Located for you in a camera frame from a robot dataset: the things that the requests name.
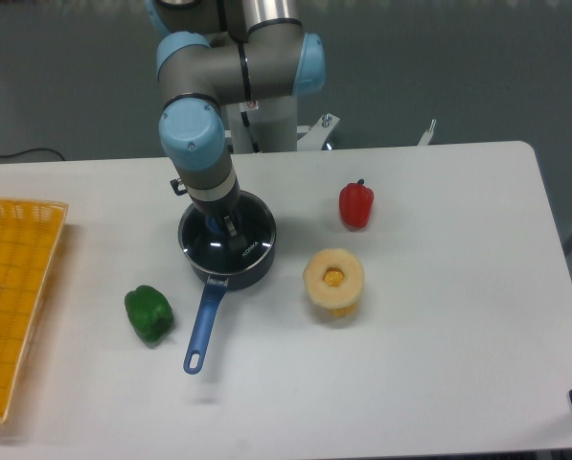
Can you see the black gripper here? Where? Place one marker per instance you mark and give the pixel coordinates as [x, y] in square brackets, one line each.
[218, 203]

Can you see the glass pot lid blue knob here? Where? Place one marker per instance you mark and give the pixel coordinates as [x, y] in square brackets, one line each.
[203, 239]

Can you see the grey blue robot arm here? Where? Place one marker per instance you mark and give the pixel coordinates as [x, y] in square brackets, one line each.
[229, 64]

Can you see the dark blue saucepan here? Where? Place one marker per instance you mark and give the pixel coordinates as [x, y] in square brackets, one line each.
[215, 288]

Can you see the green bell pepper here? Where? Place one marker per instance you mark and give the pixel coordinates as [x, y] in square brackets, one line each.
[149, 313]

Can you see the red bell pepper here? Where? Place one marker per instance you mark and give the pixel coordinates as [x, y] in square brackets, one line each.
[355, 204]

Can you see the yellow woven basket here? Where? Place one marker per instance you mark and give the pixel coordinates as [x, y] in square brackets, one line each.
[29, 235]

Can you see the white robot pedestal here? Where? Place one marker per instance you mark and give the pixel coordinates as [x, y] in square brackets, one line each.
[196, 128]

